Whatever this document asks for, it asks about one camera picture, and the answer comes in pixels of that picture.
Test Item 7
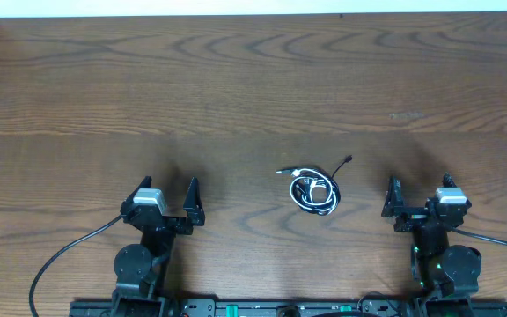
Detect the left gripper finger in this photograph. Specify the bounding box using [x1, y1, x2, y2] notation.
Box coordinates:
[136, 176, 152, 191]
[183, 177, 205, 226]

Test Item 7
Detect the black usb cable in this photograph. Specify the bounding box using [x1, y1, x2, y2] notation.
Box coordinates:
[291, 154, 354, 217]

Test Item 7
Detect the white usb cable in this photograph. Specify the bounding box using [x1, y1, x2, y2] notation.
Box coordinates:
[276, 166, 340, 216]

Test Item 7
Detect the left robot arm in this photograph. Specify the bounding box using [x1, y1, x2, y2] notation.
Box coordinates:
[111, 176, 205, 317]

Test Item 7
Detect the left camera black cable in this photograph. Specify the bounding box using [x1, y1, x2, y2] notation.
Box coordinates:
[28, 213, 125, 317]

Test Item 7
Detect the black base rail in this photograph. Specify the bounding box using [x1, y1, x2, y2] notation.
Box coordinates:
[68, 297, 507, 317]

